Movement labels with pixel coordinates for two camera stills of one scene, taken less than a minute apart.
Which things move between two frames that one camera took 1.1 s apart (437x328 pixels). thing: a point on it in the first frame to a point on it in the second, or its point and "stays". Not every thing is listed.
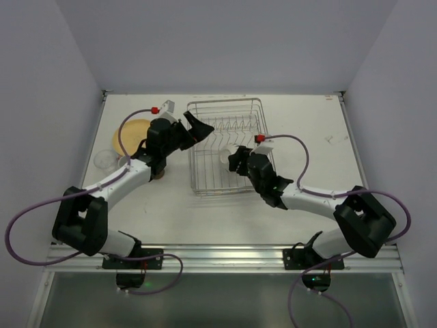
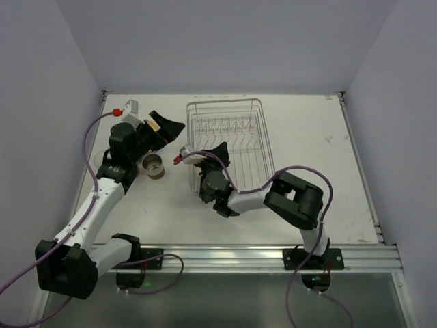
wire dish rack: x=235 y=121 stays
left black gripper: x=186 y=133 to x=154 y=130
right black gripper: x=241 y=162 to x=207 y=162
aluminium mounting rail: x=221 y=259 stays
